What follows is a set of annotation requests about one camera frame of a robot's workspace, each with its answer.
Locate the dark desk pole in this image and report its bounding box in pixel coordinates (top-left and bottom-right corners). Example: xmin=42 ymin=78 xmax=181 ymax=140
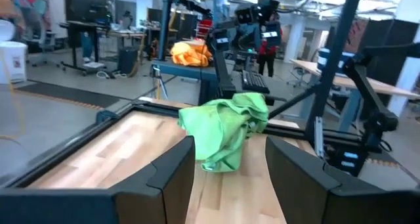
xmin=158 ymin=0 xmax=175 ymax=62

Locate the black computer monitor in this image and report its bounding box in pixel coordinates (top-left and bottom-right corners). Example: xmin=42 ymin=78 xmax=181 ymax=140
xmin=64 ymin=0 xmax=110 ymax=23

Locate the crumpled orange cloth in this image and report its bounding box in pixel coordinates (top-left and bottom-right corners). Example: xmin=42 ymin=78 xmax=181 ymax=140
xmin=169 ymin=41 xmax=213 ymax=68

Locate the grey office chair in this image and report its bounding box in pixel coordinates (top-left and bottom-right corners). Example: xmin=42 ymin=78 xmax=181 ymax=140
xmin=31 ymin=29 xmax=57 ymax=68

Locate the person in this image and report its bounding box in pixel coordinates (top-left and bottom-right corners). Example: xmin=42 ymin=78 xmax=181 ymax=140
xmin=256 ymin=12 xmax=283 ymax=79
xmin=79 ymin=30 xmax=95 ymax=63

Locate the black diagonal frame brace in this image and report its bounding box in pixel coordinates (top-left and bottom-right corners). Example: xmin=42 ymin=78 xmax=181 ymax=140
xmin=267 ymin=85 xmax=318 ymax=120

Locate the white bin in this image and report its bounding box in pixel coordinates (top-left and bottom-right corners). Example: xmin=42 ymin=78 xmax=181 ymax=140
xmin=0 ymin=18 xmax=29 ymax=85

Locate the black waste bin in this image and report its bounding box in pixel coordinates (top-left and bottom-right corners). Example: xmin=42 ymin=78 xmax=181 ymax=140
xmin=117 ymin=46 xmax=139 ymax=75

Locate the black partition panel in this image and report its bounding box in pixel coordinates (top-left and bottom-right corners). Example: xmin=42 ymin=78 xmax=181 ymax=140
xmin=357 ymin=18 xmax=420 ymax=87

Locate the wood top desk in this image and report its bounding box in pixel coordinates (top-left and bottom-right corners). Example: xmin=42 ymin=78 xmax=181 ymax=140
xmin=108 ymin=29 xmax=147 ymax=54

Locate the blue white container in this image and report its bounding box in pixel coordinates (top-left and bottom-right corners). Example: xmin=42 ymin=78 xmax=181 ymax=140
xmin=317 ymin=47 xmax=355 ymax=75

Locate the silver frame bracket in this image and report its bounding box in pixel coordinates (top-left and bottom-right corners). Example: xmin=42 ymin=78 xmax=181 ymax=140
xmin=314 ymin=116 xmax=326 ymax=150

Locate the black upright frame post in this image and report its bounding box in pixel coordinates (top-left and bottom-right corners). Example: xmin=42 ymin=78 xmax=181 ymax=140
xmin=304 ymin=0 xmax=365 ymax=143

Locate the black aluminium table frame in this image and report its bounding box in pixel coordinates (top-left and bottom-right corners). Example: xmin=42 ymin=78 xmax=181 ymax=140
xmin=0 ymin=99 xmax=371 ymax=189

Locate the black computer keyboard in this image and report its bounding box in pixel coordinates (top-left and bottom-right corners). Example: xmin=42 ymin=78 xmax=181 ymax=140
xmin=241 ymin=70 xmax=271 ymax=95

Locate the black mat with striped edge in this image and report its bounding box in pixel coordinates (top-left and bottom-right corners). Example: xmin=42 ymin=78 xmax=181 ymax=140
xmin=14 ymin=81 xmax=121 ymax=109

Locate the light wood table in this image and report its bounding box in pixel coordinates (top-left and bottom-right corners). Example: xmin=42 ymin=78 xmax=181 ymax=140
xmin=290 ymin=58 xmax=420 ymax=133

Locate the black standing desk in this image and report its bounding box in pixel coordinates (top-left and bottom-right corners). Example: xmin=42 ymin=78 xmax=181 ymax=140
xmin=58 ymin=20 xmax=110 ymax=76

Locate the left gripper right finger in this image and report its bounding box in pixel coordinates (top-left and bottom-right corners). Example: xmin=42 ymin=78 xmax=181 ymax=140
xmin=264 ymin=135 xmax=420 ymax=224

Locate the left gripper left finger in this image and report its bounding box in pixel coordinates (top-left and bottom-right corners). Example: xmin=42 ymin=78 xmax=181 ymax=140
xmin=0 ymin=135 xmax=197 ymax=224

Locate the black frame knob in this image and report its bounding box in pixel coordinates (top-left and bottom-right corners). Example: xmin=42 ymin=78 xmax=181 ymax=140
xmin=96 ymin=108 xmax=119 ymax=124

